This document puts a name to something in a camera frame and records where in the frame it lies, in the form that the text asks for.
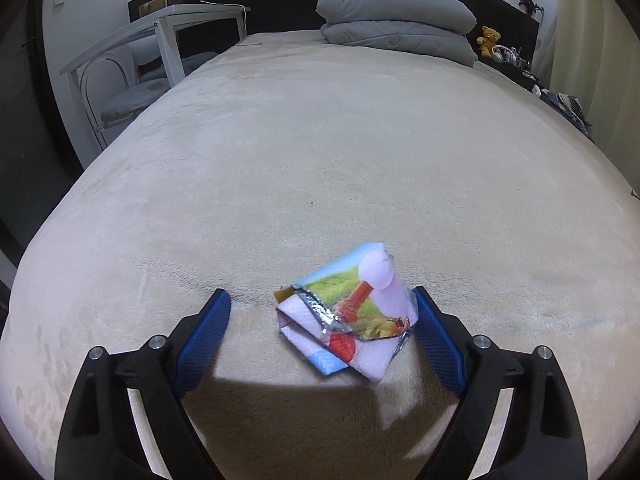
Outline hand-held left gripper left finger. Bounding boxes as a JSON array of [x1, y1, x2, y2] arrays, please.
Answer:
[[55, 287, 232, 480]]

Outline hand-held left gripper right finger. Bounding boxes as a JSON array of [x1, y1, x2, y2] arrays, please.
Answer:
[[411, 286, 588, 480]]

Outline colourful drink carton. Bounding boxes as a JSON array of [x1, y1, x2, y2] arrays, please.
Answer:
[[274, 242, 419, 389]]

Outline cream fleece bed blanket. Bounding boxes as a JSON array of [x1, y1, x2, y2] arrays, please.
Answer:
[[0, 30, 640, 480]]

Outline clear chair with grey cushion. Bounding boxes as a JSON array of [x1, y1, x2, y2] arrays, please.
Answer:
[[80, 42, 221, 130]]

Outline plaid cloth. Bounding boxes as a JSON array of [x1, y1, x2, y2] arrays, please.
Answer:
[[541, 87, 597, 142]]

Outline yellow teddy bear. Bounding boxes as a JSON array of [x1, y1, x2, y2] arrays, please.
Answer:
[[475, 25, 503, 59]]

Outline cream curtain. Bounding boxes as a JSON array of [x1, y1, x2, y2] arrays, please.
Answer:
[[544, 0, 640, 196]]

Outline white side table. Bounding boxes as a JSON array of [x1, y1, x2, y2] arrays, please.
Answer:
[[59, 4, 252, 152]]

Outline grey folded pillows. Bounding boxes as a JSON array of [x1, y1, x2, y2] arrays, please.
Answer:
[[316, 0, 479, 68]]

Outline white cable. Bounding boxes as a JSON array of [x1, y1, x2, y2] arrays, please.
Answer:
[[200, 0, 252, 43]]

